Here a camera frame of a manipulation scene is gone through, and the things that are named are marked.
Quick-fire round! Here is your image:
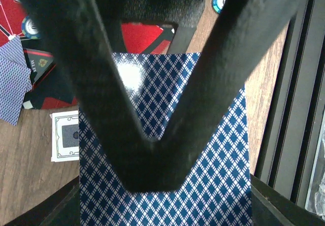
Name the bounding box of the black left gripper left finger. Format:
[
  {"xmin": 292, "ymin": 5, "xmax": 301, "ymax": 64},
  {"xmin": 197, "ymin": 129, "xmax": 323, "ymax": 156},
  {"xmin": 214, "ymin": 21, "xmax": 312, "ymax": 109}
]
[{"xmin": 5, "ymin": 177, "xmax": 79, "ymax": 225}]

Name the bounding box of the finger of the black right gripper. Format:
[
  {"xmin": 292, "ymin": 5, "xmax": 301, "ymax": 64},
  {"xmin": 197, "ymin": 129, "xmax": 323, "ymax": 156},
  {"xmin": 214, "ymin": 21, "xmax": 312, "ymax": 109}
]
[
  {"xmin": 20, "ymin": 0, "xmax": 159, "ymax": 192},
  {"xmin": 154, "ymin": 0, "xmax": 302, "ymax": 191}
]

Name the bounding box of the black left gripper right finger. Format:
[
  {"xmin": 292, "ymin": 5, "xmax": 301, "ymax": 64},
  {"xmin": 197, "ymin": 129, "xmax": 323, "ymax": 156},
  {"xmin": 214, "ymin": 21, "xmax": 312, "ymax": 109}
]
[{"xmin": 250, "ymin": 175, "xmax": 324, "ymax": 226}]

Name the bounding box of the teal chips seat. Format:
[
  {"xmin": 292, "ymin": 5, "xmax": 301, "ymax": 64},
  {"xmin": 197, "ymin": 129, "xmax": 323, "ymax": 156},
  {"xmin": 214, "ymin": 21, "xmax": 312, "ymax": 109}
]
[{"xmin": 21, "ymin": 16, "xmax": 40, "ymax": 40}]

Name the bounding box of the blue backed card deck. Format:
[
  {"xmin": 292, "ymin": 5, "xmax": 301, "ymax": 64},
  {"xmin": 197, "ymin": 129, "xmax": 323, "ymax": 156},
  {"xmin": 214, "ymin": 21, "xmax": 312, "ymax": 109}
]
[{"xmin": 79, "ymin": 53, "xmax": 253, "ymax": 225}]

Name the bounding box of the dealt cards seat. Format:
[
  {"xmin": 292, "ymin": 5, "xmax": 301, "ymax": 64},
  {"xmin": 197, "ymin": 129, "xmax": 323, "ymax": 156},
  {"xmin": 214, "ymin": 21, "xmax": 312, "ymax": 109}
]
[{"xmin": 1, "ymin": 36, "xmax": 32, "ymax": 125}]

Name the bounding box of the green triangular all-in marker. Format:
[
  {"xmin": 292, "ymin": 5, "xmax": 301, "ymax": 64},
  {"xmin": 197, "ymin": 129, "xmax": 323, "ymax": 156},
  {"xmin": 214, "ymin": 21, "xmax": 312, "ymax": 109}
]
[{"xmin": 23, "ymin": 48, "xmax": 55, "ymax": 92}]

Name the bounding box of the round red black poker mat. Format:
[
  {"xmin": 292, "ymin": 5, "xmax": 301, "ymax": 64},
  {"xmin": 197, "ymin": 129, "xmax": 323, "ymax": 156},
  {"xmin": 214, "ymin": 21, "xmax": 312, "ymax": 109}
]
[{"xmin": 1, "ymin": 0, "xmax": 205, "ymax": 109}]

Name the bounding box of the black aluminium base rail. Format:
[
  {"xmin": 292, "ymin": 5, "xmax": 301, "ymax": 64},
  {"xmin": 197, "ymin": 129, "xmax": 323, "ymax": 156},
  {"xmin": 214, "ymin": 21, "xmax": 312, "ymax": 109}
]
[{"xmin": 254, "ymin": 0, "xmax": 324, "ymax": 207}]

